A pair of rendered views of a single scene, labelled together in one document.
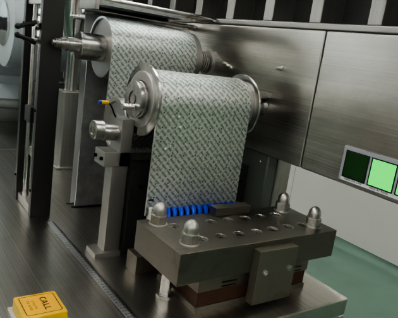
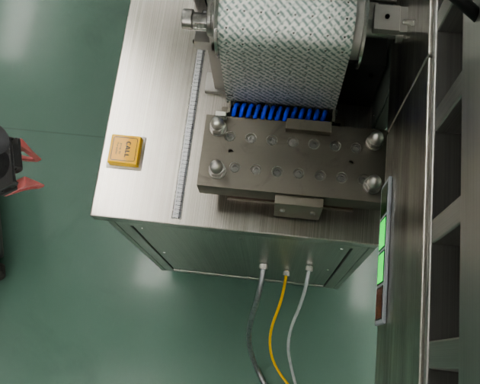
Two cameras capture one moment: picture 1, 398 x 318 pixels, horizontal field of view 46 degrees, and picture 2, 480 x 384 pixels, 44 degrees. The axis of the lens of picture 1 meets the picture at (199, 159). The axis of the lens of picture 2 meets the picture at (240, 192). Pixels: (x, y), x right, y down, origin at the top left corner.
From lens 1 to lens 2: 106 cm
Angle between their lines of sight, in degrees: 67
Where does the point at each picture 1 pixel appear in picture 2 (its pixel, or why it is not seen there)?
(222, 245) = (241, 185)
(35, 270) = (152, 93)
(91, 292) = (174, 139)
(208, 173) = (295, 90)
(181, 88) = (248, 34)
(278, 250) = (296, 206)
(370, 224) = not seen: outside the picture
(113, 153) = (203, 43)
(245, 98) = (342, 48)
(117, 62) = not seen: outside the picture
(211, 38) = not seen: outside the picture
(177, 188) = (257, 93)
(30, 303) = (118, 145)
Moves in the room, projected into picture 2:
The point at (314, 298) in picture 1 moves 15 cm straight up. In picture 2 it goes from (345, 231) to (355, 214)
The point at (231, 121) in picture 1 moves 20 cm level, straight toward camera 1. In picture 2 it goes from (320, 63) to (241, 136)
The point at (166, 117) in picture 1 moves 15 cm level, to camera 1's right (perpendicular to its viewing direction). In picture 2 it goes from (231, 55) to (292, 104)
